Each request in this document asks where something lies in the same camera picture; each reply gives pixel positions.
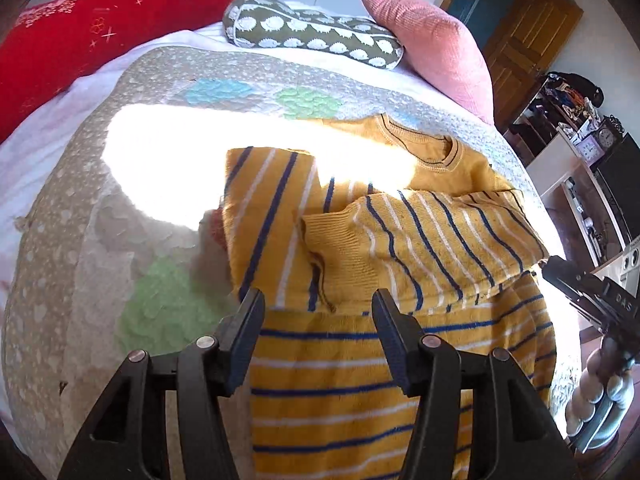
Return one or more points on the white pink bed sheet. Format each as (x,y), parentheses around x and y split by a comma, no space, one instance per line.
(32,151)

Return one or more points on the red patterned long pillow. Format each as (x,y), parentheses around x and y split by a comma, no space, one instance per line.
(52,45)

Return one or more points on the small clock on shelf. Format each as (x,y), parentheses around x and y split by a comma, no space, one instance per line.
(610,133)

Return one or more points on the white braided cushion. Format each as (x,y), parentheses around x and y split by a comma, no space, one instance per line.
(601,400)

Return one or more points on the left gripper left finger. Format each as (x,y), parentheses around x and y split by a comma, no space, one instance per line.
(124,435)

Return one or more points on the green hedgehog print pillow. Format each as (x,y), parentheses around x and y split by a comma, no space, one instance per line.
(270,24)

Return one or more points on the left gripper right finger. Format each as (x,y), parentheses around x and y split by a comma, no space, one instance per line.
(513,434)

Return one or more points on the pink checked pillow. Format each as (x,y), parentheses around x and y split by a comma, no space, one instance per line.
(441,49)

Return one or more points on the yellow striped knit sweater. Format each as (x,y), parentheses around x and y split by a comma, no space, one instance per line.
(318,215)

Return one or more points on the brown wooden door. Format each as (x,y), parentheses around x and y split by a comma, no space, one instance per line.
(522,48)

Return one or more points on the quilted patchwork bedspread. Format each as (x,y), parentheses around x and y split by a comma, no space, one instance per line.
(124,245)

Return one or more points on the white shelf unit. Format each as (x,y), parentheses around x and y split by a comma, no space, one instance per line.
(555,138)

